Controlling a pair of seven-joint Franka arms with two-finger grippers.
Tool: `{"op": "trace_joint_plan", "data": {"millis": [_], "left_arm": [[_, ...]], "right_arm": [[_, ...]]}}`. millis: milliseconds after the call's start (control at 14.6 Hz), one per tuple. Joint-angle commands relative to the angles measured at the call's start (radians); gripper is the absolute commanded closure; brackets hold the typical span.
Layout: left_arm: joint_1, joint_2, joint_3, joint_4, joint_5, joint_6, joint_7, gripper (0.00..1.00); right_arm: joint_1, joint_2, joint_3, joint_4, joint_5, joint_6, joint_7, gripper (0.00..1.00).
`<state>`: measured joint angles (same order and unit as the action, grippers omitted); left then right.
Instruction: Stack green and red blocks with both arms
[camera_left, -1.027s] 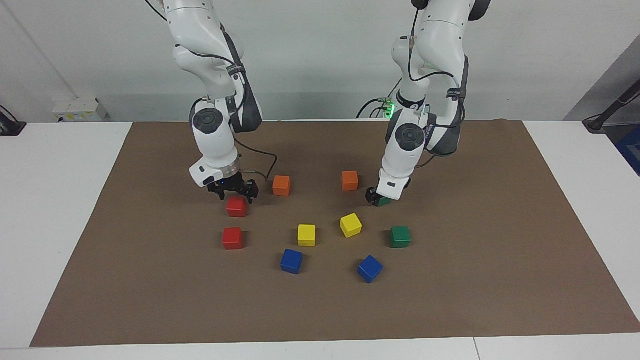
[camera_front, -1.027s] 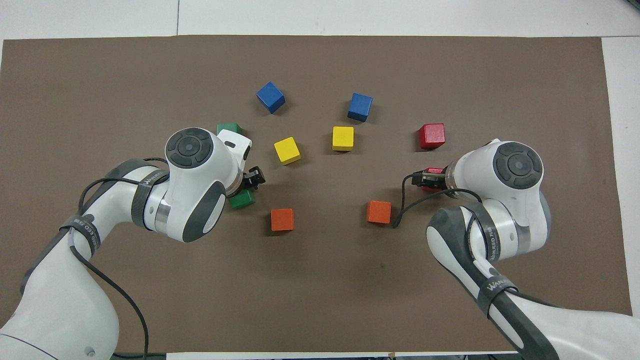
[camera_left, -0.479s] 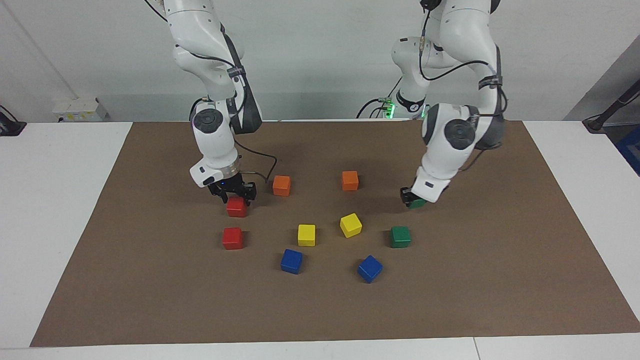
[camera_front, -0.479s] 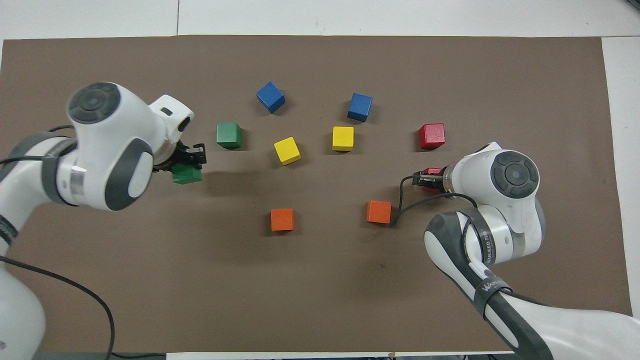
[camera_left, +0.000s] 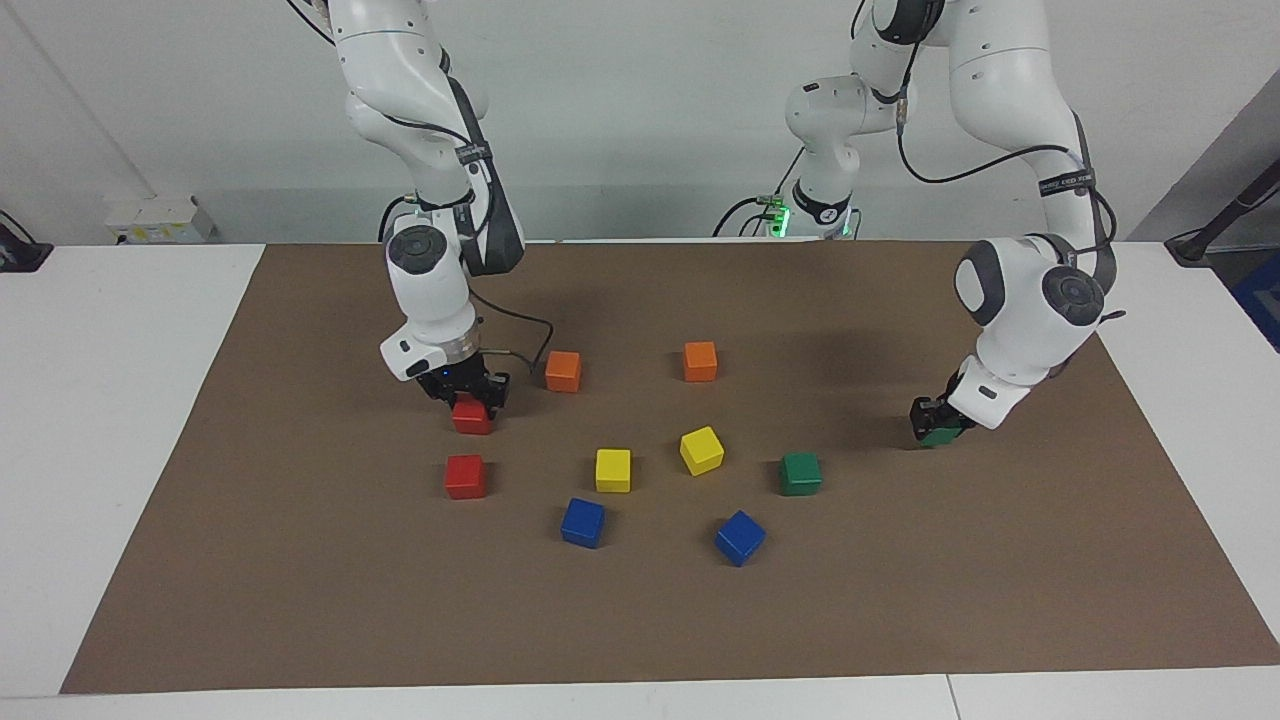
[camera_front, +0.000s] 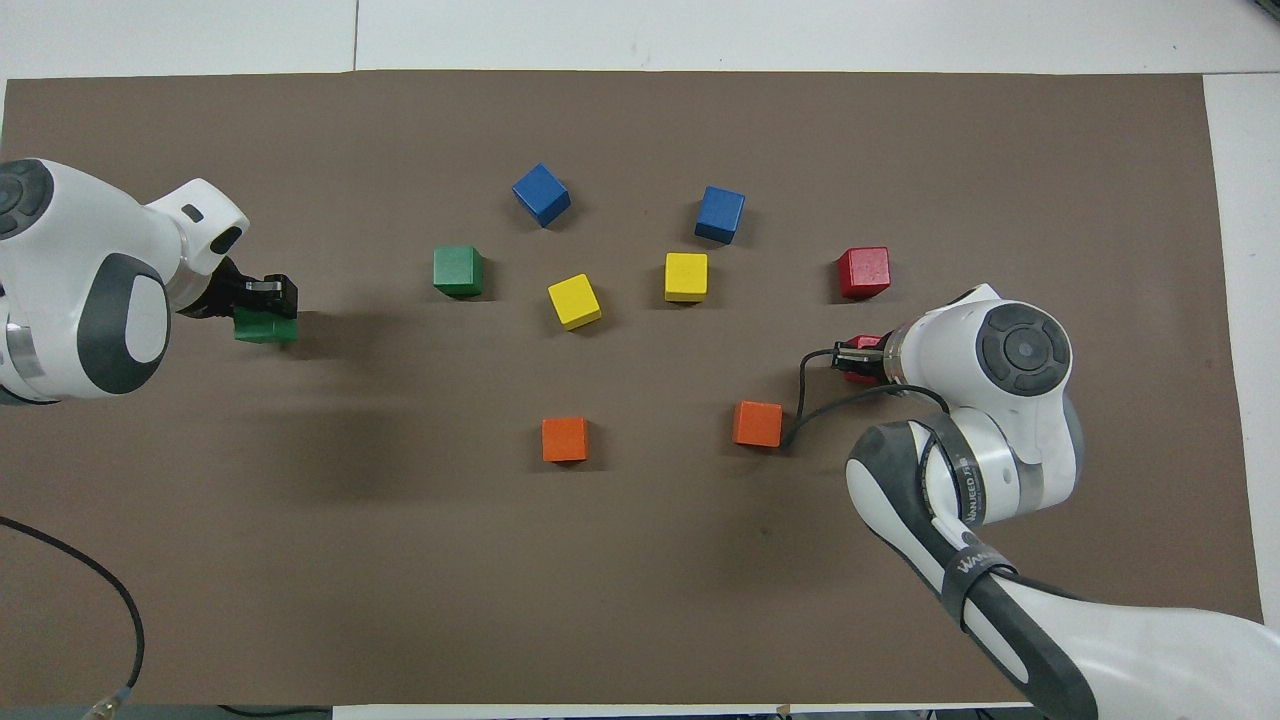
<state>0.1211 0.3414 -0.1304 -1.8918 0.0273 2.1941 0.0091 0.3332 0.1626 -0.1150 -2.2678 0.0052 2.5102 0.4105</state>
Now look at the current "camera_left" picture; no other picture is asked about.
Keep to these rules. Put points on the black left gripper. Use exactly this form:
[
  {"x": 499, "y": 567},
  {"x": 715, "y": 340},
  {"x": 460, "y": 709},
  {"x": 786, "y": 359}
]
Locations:
[{"x": 952, "y": 390}]

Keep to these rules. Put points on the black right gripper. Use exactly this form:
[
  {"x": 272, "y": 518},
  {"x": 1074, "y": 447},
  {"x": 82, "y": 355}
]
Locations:
[{"x": 465, "y": 378}]

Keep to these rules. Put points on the green wooden block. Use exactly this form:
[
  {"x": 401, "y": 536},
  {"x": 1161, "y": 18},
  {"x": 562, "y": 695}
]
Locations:
[
  {"x": 942, "y": 437},
  {"x": 800, "y": 474}
]

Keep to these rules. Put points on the red wooden block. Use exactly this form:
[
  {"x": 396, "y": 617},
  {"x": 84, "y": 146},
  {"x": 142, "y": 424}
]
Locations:
[
  {"x": 470, "y": 420},
  {"x": 465, "y": 478}
]

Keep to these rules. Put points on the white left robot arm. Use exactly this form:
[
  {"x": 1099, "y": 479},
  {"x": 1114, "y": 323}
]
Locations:
[{"x": 1010, "y": 60}]

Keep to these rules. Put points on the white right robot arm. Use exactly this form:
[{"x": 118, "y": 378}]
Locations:
[{"x": 430, "y": 300}]

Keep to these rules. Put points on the orange wooden block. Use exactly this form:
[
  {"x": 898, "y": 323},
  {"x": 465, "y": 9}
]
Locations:
[
  {"x": 700, "y": 362},
  {"x": 563, "y": 372}
]

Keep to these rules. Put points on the yellow wooden block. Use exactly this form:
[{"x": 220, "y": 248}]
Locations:
[
  {"x": 613, "y": 470},
  {"x": 702, "y": 451}
]

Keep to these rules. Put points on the blue wooden block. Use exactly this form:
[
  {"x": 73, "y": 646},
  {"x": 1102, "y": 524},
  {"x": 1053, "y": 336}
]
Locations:
[
  {"x": 740, "y": 538},
  {"x": 583, "y": 523}
]

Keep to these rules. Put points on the brown table mat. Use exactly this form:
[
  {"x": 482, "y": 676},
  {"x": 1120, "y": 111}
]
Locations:
[{"x": 640, "y": 620}]

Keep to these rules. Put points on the black stand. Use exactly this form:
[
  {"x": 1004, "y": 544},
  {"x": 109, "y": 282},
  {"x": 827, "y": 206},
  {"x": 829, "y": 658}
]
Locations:
[{"x": 1195, "y": 243}]

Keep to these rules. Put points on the blue crate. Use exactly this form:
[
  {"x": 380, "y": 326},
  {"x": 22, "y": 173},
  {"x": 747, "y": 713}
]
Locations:
[{"x": 1262, "y": 300}]

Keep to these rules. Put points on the black clamp mount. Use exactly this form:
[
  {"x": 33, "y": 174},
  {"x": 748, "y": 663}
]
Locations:
[{"x": 20, "y": 255}]

